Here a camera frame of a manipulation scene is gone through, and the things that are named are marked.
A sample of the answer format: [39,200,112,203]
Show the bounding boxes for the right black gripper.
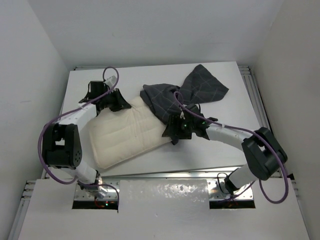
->
[162,114,195,140]

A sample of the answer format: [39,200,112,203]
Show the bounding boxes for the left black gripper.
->
[100,88,131,112]

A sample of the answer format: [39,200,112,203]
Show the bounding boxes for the dark plaid pillowcase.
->
[140,64,229,127]

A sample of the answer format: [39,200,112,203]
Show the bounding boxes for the cream pillow with bear print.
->
[88,96,172,169]

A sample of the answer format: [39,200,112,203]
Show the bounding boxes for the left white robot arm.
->
[40,76,131,185]

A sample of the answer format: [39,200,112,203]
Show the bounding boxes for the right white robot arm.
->
[162,104,288,195]

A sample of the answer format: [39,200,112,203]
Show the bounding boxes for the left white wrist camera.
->
[104,75,117,89]

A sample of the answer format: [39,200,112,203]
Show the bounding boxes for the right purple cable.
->
[172,91,291,204]

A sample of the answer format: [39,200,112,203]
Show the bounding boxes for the purple cable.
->
[37,66,121,201]
[172,91,291,204]

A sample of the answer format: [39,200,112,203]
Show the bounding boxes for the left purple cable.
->
[37,66,121,201]

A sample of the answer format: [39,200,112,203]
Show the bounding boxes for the aluminium frame rails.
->
[21,64,298,208]

